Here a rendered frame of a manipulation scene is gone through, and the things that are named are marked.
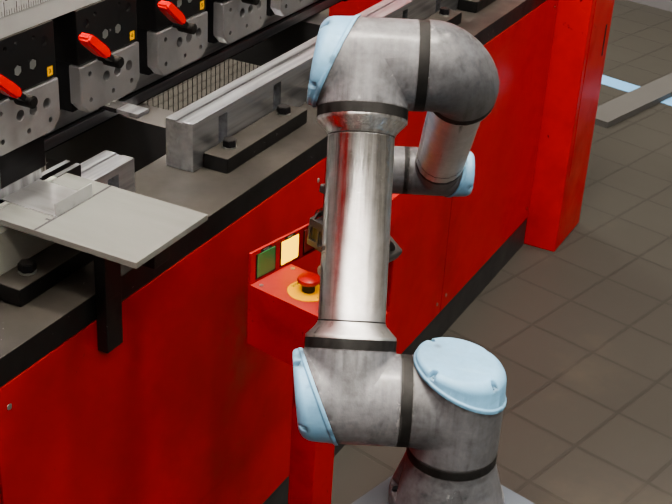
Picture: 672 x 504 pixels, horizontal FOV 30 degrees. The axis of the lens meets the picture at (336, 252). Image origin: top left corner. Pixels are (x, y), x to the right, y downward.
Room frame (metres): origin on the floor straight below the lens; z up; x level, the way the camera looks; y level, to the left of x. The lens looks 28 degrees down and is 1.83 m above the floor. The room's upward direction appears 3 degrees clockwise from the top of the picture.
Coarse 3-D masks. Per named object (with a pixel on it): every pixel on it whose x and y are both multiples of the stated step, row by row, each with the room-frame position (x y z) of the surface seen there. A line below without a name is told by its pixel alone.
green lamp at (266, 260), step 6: (264, 252) 1.86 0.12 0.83; (270, 252) 1.87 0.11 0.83; (258, 258) 1.85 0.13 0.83; (264, 258) 1.86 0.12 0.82; (270, 258) 1.87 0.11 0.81; (258, 264) 1.85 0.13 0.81; (264, 264) 1.86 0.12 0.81; (270, 264) 1.87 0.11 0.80; (258, 270) 1.85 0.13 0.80; (264, 270) 1.86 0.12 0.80; (270, 270) 1.87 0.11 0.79; (258, 276) 1.85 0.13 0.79
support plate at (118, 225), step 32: (96, 192) 1.70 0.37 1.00; (128, 192) 1.71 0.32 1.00; (0, 224) 1.60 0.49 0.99; (32, 224) 1.59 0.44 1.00; (64, 224) 1.59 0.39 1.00; (96, 224) 1.60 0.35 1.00; (128, 224) 1.61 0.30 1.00; (160, 224) 1.61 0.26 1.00; (192, 224) 1.62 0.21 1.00; (128, 256) 1.51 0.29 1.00
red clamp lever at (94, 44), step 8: (80, 40) 1.74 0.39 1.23; (88, 40) 1.74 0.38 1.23; (96, 40) 1.75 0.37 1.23; (88, 48) 1.75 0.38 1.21; (96, 48) 1.75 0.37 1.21; (104, 48) 1.76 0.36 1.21; (104, 56) 1.77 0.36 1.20; (112, 56) 1.79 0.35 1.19; (104, 64) 1.80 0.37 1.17; (112, 64) 1.79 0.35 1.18; (120, 64) 1.79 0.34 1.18
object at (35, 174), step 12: (36, 144) 1.72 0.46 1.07; (0, 156) 1.65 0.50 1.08; (12, 156) 1.67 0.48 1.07; (24, 156) 1.70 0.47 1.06; (36, 156) 1.72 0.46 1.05; (0, 168) 1.65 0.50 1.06; (12, 168) 1.67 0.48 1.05; (24, 168) 1.69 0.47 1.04; (36, 168) 1.72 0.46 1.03; (0, 180) 1.65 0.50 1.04; (12, 180) 1.67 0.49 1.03; (24, 180) 1.71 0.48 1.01; (0, 192) 1.66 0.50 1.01; (12, 192) 1.68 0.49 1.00
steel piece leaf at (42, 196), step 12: (24, 192) 1.69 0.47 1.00; (36, 192) 1.69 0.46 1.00; (48, 192) 1.69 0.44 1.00; (60, 192) 1.69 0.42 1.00; (72, 192) 1.70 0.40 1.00; (84, 192) 1.67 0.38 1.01; (24, 204) 1.65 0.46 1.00; (36, 204) 1.65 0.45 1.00; (48, 204) 1.65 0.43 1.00; (60, 204) 1.62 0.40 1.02; (72, 204) 1.65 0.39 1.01
